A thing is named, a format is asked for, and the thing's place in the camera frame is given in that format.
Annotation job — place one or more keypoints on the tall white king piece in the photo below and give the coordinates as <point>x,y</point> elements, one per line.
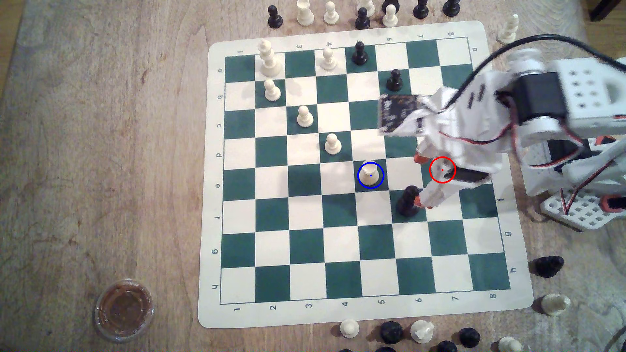
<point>268,61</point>

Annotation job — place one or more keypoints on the black knight piece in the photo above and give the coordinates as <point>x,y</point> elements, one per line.
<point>548,266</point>

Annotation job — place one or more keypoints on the white knight piece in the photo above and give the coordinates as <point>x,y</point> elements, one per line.
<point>421,331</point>

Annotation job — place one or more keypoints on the dark wooden furniture piece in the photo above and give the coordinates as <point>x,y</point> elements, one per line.
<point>606,9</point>

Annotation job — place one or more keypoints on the large black chess piece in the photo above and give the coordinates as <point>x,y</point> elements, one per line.
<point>407,203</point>

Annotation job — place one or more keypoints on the camera circuit board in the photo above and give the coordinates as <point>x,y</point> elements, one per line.
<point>398,113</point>

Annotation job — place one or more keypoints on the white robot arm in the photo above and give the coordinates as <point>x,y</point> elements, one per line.
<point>582,88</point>

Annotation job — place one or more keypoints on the short white chess piece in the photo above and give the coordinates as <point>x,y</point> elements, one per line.
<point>370,175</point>

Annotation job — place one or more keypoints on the white grid base plate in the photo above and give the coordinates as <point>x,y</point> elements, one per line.
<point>582,212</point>

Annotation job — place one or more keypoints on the white bishop piece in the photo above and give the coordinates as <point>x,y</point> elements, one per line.
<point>508,31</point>

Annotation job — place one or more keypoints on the green and white chessboard mat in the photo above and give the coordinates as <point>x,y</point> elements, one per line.
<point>303,244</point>

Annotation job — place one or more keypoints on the black pawn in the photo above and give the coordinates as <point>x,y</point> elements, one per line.
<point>360,54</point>
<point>275,18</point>
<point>362,20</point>
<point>394,82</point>

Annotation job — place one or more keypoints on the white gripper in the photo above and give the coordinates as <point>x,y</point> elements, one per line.
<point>469,177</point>

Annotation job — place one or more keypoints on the clear lidded plastic cup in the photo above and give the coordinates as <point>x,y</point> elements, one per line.
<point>124,309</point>

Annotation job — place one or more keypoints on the white rook piece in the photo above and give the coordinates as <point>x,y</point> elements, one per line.
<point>305,14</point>

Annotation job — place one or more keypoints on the orange clamp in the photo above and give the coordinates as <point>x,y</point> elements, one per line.
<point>614,203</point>

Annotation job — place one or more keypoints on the white pawn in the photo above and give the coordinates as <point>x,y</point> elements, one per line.
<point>331,15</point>
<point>272,92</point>
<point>333,145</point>
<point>328,60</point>
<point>305,118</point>
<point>349,328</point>
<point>390,18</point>

